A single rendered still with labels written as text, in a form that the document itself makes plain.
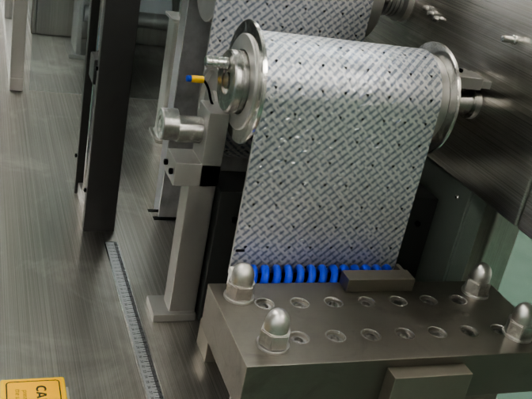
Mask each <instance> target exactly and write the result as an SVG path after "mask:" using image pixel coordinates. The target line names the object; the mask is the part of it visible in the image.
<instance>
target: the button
mask: <svg viewBox="0 0 532 399"><path fill-rule="evenodd" d="M0 399H67V392H66V386H65V380H64V378H63V377H58V378H28V379H13V380H1V381H0Z"/></svg>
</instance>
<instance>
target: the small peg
mask: <svg viewBox="0 0 532 399"><path fill-rule="evenodd" d="M204 65H205V67H214V68H216V67H218V68H223V69H228V67H229V65H230V60H229V57H222V56H217V55H213V56H211V55H206V56H205V58H204Z"/></svg>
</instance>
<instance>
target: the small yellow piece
mask: <svg viewBox="0 0 532 399"><path fill-rule="evenodd" d="M186 82H195V83H204V84H205V85H206V87H207V91H208V96H209V100H210V102H211V104H214V103H213V101H212V99H211V91H210V88H209V85H208V84H207V82H206V81H205V80H204V76H198V75H187V76H186Z"/></svg>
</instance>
